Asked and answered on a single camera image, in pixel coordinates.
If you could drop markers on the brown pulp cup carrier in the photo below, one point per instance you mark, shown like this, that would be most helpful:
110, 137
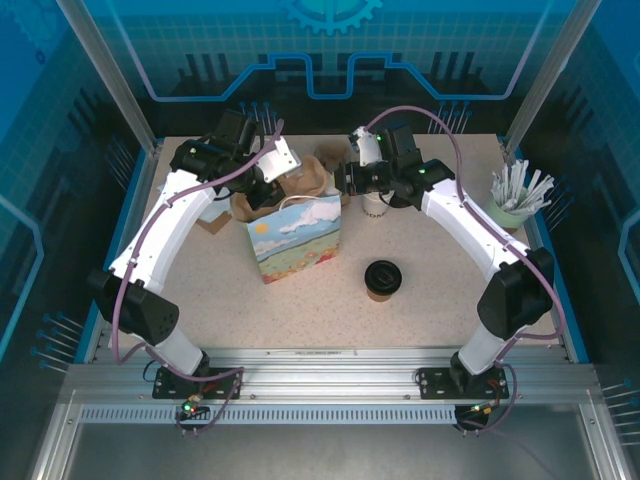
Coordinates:
310, 177

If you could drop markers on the stack of pulp cup carriers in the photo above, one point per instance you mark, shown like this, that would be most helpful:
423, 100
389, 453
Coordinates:
332, 155

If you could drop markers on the black plastic cup lid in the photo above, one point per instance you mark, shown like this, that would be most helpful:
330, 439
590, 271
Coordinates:
383, 276

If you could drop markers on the aluminium mounting rail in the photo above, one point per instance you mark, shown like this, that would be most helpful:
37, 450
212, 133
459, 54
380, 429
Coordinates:
325, 375

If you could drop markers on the stack of white paper cups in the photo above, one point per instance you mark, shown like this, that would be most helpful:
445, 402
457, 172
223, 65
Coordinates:
375, 207

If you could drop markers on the aluminium frame post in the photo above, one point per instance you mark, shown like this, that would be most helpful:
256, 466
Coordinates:
110, 80
550, 75

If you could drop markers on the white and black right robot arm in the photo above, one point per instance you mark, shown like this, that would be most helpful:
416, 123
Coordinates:
465, 225

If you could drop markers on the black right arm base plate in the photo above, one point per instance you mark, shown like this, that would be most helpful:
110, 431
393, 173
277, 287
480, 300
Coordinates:
435, 385

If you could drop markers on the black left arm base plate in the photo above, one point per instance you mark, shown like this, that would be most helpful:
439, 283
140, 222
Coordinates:
225, 382

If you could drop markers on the white paper napkin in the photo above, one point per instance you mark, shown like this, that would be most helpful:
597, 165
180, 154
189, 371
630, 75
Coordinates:
220, 212

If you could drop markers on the green stick holder cup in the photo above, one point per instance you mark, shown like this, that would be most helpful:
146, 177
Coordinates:
500, 217

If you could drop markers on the small LED connector board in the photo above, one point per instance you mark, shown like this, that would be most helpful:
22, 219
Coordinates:
190, 409
482, 407

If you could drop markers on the brown paper coffee cup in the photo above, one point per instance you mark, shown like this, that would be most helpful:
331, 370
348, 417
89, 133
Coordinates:
381, 297

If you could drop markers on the white wrapped stir stick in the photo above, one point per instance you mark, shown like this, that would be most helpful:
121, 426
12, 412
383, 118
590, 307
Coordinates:
541, 187
499, 185
519, 180
537, 206

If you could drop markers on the brown paper napkin stack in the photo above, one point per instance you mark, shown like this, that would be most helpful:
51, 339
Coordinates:
215, 227

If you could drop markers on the painted paper gift bag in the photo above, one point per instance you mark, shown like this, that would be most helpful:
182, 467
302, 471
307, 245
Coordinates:
300, 240

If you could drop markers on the stack of black lids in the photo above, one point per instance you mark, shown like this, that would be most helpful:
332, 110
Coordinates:
400, 202

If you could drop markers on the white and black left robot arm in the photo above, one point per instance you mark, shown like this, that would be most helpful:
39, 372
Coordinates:
160, 235

